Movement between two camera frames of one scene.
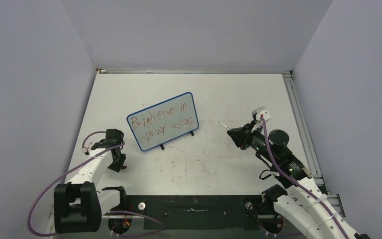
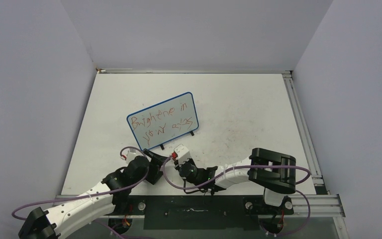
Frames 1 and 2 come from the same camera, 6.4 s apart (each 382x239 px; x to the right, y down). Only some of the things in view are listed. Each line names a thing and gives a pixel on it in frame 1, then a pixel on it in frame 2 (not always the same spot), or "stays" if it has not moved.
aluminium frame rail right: [307, 142] stays
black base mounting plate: [205, 212] stays
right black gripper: [241, 135] to [190, 160]
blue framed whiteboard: [164, 121] stays
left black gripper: [117, 167] to [155, 165]
